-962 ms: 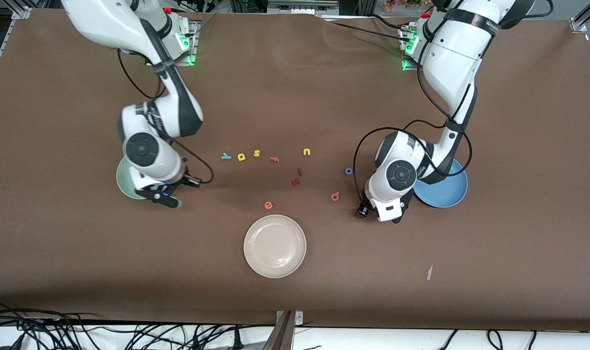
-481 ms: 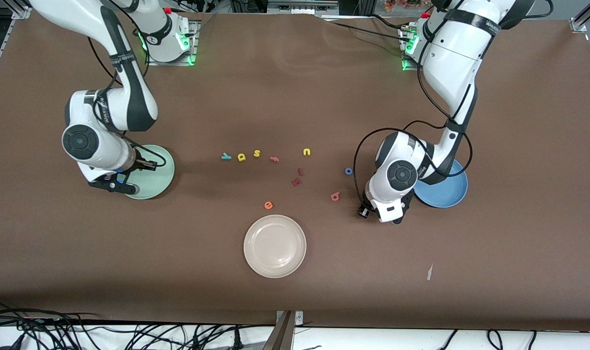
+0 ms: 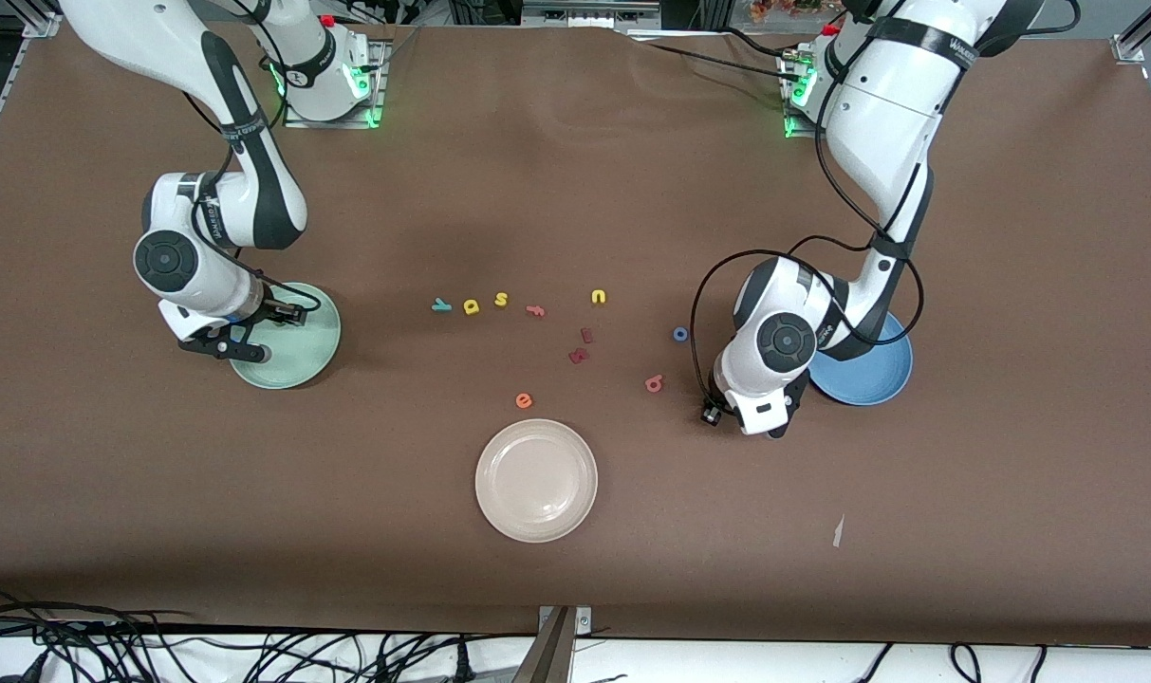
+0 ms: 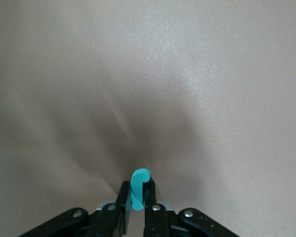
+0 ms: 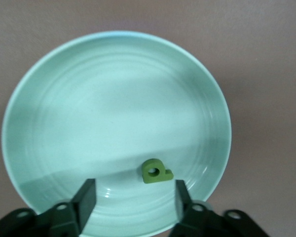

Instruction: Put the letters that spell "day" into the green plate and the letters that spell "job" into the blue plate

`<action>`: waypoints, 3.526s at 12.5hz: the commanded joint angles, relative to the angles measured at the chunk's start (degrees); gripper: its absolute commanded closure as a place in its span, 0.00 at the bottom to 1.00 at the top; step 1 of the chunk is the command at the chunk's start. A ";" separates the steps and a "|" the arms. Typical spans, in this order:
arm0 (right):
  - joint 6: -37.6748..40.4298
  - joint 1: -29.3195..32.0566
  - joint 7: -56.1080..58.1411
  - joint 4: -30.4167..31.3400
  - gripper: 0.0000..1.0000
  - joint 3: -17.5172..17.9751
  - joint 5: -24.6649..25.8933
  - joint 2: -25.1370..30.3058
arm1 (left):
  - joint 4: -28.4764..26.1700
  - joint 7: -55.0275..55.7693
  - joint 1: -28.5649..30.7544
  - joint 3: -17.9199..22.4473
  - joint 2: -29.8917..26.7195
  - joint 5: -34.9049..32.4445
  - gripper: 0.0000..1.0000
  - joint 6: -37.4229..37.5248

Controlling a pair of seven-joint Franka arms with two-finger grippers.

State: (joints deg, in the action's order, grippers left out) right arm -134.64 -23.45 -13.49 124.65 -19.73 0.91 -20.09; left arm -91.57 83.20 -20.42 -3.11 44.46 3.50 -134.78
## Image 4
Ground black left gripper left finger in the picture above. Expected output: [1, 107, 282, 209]
[19, 181, 133, 237]

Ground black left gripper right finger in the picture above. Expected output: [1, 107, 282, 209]
[143, 178, 240, 237]

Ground teal letter l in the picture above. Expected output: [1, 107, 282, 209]
[125, 168, 151, 212]

